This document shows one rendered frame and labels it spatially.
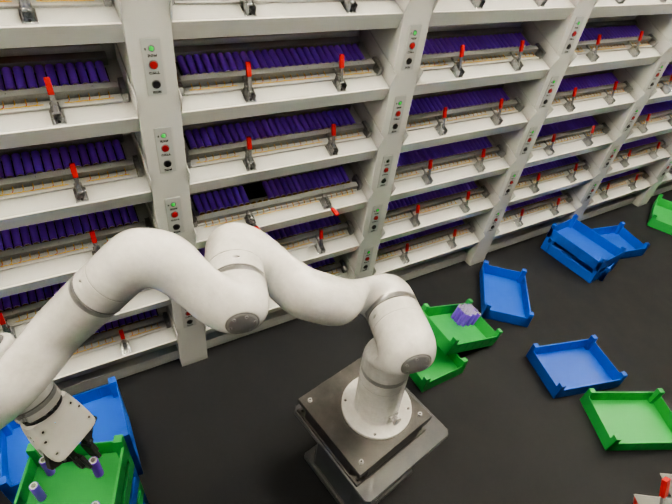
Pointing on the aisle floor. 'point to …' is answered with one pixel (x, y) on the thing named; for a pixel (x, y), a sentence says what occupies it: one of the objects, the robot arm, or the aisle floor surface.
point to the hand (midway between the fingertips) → (86, 455)
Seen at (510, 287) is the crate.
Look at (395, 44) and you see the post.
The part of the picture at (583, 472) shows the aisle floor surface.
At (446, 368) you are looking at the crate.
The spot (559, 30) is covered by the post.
